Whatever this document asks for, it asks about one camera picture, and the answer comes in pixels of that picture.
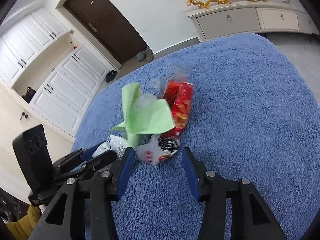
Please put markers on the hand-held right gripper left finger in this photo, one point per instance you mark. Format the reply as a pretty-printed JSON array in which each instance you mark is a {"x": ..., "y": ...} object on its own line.
[{"x": 125, "y": 175}]

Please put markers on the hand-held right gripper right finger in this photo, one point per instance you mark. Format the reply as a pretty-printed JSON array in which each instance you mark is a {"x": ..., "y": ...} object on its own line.
[{"x": 191, "y": 177}]

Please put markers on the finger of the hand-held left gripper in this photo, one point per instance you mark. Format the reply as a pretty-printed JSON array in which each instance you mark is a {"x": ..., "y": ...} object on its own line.
[
  {"x": 72, "y": 158},
  {"x": 100, "y": 161}
]

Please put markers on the white printed packet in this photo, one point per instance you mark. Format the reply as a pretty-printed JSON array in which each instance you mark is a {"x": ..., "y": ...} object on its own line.
[{"x": 118, "y": 146}]

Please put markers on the white wrapper with black print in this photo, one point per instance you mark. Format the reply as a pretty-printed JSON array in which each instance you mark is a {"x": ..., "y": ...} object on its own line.
[{"x": 157, "y": 150}]

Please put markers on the green paper sheet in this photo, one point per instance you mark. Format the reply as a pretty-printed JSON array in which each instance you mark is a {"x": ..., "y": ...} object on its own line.
[{"x": 147, "y": 117}]

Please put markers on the black bag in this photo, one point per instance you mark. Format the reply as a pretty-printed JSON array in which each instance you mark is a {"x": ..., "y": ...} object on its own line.
[{"x": 29, "y": 94}]

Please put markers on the yellow cloth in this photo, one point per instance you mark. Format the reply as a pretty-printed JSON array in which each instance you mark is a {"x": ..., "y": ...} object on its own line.
[{"x": 23, "y": 225}]

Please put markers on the white lower cabinets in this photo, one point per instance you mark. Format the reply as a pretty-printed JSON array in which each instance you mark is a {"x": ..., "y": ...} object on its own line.
[{"x": 72, "y": 85}]

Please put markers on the white cabinets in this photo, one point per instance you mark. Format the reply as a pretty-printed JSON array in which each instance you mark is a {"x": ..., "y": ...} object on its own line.
[
  {"x": 72, "y": 85},
  {"x": 30, "y": 42}
]

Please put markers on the clear red snack packet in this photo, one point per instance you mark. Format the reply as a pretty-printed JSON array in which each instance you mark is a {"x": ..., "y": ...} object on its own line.
[{"x": 181, "y": 102}]

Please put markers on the black shoes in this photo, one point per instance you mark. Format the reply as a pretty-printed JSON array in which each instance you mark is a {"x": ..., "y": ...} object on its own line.
[{"x": 111, "y": 75}]

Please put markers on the blue fluffy blanket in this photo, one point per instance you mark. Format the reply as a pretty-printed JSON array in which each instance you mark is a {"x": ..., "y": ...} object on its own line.
[{"x": 237, "y": 100}]

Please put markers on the brown doormat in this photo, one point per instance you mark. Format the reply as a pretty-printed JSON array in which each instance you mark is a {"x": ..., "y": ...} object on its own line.
[{"x": 131, "y": 66}]

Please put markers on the white upper cabinets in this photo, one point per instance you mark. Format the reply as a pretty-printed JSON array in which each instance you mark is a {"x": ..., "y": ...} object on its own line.
[{"x": 30, "y": 42}]

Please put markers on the brown entrance door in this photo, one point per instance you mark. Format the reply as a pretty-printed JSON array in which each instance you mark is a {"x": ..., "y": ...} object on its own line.
[{"x": 107, "y": 20}]

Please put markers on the white grey television console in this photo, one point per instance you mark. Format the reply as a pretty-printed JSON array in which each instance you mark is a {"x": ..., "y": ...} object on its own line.
[{"x": 237, "y": 20}]

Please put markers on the long gold dragon figurine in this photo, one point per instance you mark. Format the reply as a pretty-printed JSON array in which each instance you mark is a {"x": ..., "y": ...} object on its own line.
[{"x": 200, "y": 4}]

